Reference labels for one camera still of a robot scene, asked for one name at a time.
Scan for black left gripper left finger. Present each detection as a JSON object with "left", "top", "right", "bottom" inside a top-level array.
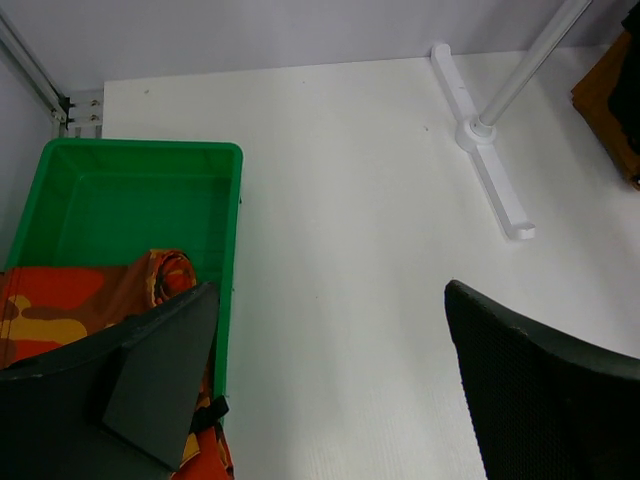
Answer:
[{"left": 1, "top": 283, "right": 219, "bottom": 479}]

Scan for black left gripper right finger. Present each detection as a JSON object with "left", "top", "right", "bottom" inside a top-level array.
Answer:
[{"left": 444, "top": 280, "right": 639, "bottom": 479}]

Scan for orange camouflage trousers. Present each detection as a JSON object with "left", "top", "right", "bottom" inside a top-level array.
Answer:
[{"left": 1, "top": 249, "right": 234, "bottom": 479}]

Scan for black trousers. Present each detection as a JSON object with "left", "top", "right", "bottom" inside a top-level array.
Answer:
[{"left": 608, "top": 4, "right": 639, "bottom": 154}]

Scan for mustard brown trousers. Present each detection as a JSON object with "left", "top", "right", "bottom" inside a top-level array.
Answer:
[{"left": 571, "top": 33, "right": 639, "bottom": 190}]

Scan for green plastic bin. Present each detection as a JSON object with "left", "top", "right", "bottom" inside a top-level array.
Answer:
[{"left": 3, "top": 139, "right": 242, "bottom": 399}]

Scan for white clothes rack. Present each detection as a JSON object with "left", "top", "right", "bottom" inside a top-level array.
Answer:
[{"left": 430, "top": 0, "right": 591, "bottom": 241}]

